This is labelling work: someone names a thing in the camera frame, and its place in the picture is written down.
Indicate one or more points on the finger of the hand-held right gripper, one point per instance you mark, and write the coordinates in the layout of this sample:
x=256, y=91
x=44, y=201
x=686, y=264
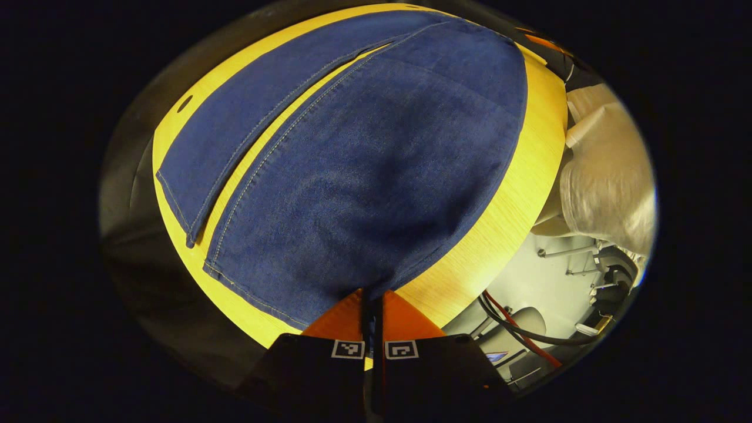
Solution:
x=546, y=43

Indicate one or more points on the grey metal bars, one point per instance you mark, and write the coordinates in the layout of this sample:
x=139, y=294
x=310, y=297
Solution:
x=567, y=251

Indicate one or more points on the blue denim jeans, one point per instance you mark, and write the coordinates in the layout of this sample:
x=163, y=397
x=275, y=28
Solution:
x=364, y=176

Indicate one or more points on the grey chair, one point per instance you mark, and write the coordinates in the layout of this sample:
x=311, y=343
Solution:
x=529, y=318

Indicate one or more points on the black backdrop cloth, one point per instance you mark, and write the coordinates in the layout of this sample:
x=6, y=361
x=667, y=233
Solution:
x=153, y=282

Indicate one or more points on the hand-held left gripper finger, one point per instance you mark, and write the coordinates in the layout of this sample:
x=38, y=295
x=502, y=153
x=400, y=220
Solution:
x=365, y=323
x=379, y=323

